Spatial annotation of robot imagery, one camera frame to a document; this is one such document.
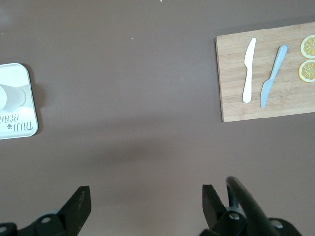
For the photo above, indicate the paper cup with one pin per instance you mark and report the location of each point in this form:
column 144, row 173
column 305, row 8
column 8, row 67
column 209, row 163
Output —
column 12, row 97

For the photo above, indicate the white plastic knife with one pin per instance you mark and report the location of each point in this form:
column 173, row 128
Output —
column 248, row 73

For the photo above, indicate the cream bear print tray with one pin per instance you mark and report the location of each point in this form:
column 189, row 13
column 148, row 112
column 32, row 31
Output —
column 14, row 73

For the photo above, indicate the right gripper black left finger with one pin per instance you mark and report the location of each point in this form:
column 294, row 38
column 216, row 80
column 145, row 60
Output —
column 78, row 206

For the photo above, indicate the yellow lemon slice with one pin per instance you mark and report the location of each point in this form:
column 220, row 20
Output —
column 307, row 71
column 308, row 46

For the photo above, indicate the bamboo cutting board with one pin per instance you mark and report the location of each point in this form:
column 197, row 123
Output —
column 290, row 98

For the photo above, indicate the grey plastic knife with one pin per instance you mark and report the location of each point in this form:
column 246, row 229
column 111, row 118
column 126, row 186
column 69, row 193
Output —
column 264, row 93

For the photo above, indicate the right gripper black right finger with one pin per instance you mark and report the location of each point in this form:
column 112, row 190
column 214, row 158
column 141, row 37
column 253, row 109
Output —
column 210, row 204

